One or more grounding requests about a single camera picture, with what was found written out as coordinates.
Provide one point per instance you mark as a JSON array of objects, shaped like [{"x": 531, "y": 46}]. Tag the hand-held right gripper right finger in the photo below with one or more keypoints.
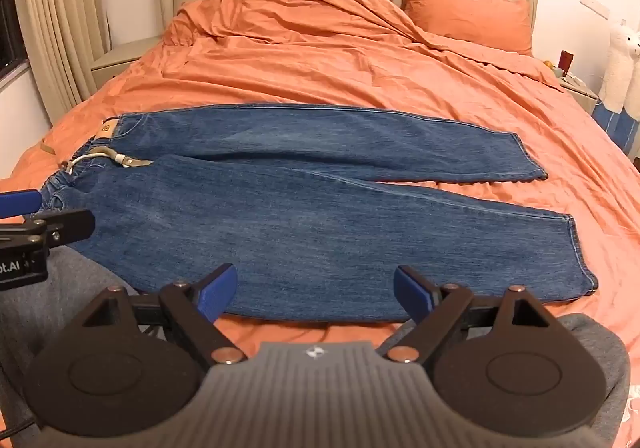
[{"x": 412, "y": 290}]

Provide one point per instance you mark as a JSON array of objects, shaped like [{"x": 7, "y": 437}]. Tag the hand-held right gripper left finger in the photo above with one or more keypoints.
[{"x": 221, "y": 289}]

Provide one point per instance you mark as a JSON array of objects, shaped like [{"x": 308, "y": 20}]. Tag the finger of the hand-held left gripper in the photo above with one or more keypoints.
[
  {"x": 20, "y": 202},
  {"x": 67, "y": 225}
]

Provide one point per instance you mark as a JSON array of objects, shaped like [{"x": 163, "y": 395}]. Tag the blue denim pants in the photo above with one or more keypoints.
[{"x": 300, "y": 228}]

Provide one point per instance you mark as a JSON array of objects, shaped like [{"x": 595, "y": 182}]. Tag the beige nightstand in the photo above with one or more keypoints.
[{"x": 122, "y": 58}]

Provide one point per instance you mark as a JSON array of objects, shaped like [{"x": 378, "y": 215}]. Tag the person's grey sweatpants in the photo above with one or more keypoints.
[{"x": 592, "y": 343}]

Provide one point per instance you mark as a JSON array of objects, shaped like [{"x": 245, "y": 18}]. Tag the orange bed sheet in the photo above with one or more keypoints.
[{"x": 575, "y": 188}]

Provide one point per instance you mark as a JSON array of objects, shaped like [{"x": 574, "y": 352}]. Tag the beige pleated curtain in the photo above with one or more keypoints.
[{"x": 60, "y": 13}]

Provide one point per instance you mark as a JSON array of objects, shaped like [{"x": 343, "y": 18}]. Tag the white nightstand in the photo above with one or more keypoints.
[{"x": 580, "y": 91}]

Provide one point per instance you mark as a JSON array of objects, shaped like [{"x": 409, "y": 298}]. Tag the orange duvet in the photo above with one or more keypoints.
[{"x": 310, "y": 43}]

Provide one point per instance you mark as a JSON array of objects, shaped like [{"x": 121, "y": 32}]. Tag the orange embroidered pillow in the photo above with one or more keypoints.
[{"x": 465, "y": 13}]

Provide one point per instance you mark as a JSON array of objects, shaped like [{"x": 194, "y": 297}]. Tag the white alpaca plush toy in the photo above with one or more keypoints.
[{"x": 622, "y": 73}]

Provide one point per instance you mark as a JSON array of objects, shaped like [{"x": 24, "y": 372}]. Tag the white wall socket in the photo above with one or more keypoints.
[{"x": 595, "y": 4}]

